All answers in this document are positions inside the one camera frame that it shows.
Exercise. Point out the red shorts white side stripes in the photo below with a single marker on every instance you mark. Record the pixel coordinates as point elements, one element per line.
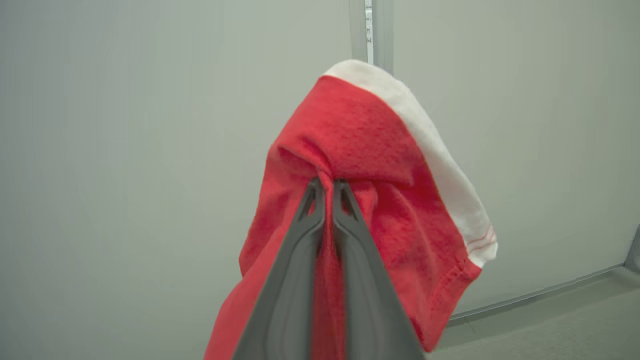
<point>360,135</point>

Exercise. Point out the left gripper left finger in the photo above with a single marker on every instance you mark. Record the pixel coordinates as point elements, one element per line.
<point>285,300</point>

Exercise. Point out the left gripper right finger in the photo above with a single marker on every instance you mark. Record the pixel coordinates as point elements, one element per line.
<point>370,300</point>

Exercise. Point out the grey partition post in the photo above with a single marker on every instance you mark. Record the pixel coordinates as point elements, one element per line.
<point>382,30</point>

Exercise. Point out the grey partition base rail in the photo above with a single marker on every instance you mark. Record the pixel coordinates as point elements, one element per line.
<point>540,292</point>

